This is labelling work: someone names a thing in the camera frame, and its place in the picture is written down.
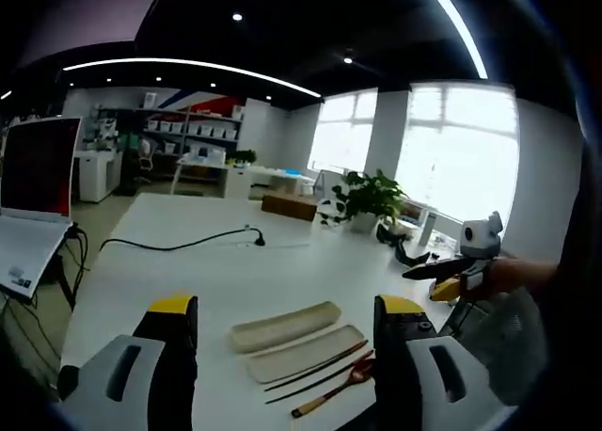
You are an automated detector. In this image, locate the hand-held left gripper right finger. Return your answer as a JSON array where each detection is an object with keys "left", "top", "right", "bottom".
[{"left": 373, "top": 294, "right": 516, "bottom": 431}]

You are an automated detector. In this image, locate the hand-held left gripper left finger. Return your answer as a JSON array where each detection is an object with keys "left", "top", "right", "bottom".
[{"left": 56, "top": 293, "right": 199, "bottom": 431}]

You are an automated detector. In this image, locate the brown wooden spoon utensil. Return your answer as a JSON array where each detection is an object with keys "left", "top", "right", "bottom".
[{"left": 291, "top": 357, "right": 377, "bottom": 420}]

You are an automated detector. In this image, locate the dark wooden chopstick utensil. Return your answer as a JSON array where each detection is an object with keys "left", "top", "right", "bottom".
[
  {"left": 264, "top": 349, "right": 375, "bottom": 406},
  {"left": 263, "top": 340, "right": 370, "bottom": 393}
]

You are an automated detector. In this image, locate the beige cutlery case base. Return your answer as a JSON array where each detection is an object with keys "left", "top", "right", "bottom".
[{"left": 246, "top": 324, "right": 366, "bottom": 385}]

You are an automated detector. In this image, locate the beige cutlery case lid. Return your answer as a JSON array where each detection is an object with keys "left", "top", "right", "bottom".
[{"left": 230, "top": 300, "right": 342, "bottom": 355}]

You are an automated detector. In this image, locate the person's right hand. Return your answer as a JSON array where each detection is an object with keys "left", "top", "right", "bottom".
[{"left": 483, "top": 255, "right": 561, "bottom": 296}]

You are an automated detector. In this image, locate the black curved object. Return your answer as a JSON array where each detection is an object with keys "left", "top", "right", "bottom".
[{"left": 374, "top": 222, "right": 433, "bottom": 268}]

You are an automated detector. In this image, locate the white upright box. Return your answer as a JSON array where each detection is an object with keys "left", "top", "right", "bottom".
[{"left": 415, "top": 208, "right": 439, "bottom": 247}]

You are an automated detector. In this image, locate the green potted plant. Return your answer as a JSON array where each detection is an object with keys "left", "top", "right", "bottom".
[{"left": 330, "top": 168, "right": 409, "bottom": 235}]

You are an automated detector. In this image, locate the black and white panda toy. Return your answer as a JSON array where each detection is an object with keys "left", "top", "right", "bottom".
[{"left": 318, "top": 196, "right": 353, "bottom": 229}]

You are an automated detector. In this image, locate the brown wooden box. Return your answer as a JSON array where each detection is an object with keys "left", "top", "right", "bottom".
[{"left": 261, "top": 194, "right": 318, "bottom": 223}]

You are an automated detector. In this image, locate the white laptop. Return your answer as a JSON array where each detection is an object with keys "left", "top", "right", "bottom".
[{"left": 0, "top": 115, "right": 84, "bottom": 303}]

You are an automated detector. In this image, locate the white cabinet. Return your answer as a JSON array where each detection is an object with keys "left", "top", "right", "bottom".
[{"left": 73, "top": 148, "right": 124, "bottom": 203}]

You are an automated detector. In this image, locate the white background desk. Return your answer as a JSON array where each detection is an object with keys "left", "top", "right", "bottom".
[{"left": 171, "top": 151, "right": 253, "bottom": 200}]

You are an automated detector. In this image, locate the white background office chair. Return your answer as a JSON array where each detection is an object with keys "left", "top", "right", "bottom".
[{"left": 134, "top": 136, "right": 160, "bottom": 185}]

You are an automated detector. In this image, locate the small background plant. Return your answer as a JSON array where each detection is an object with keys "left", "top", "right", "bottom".
[{"left": 225, "top": 148, "right": 259, "bottom": 167}]

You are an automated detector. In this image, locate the storage shelf with white bins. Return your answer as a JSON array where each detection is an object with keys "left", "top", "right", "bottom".
[{"left": 84, "top": 102, "right": 246, "bottom": 183}]

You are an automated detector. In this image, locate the black power cable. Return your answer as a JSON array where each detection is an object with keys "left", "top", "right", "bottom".
[{"left": 99, "top": 225, "right": 266, "bottom": 254}]

